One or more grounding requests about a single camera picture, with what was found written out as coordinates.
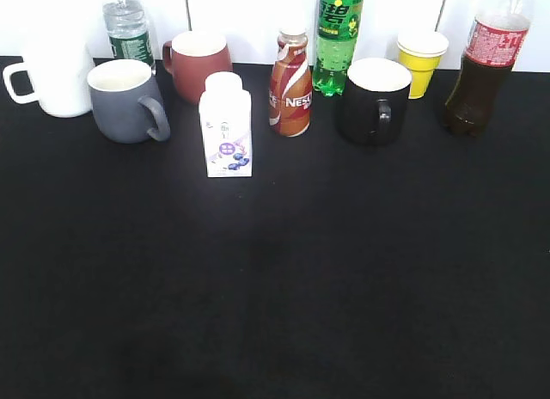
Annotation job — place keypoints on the white ceramic mug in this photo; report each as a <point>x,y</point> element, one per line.
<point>57,67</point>

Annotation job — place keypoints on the cola bottle red label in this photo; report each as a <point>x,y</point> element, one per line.
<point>495,39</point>

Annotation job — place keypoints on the green Sprite bottle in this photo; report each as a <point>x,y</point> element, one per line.
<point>337,30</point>

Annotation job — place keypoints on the yellow paper cup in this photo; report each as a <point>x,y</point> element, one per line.
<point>420,51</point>

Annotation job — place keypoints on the white blueberry yogurt carton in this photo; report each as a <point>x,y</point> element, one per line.
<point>225,118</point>

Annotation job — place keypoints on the brown Nescafe coffee bottle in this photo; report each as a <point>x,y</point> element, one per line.
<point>291,89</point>

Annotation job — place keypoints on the black ceramic mug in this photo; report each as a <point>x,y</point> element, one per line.
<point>373,104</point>

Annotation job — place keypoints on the brown-red ceramic mug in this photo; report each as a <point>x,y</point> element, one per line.
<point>190,57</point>

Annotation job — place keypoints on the grey ceramic mug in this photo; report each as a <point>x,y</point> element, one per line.
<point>127,104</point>

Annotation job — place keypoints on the clear water bottle green label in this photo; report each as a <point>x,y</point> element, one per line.
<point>128,31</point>

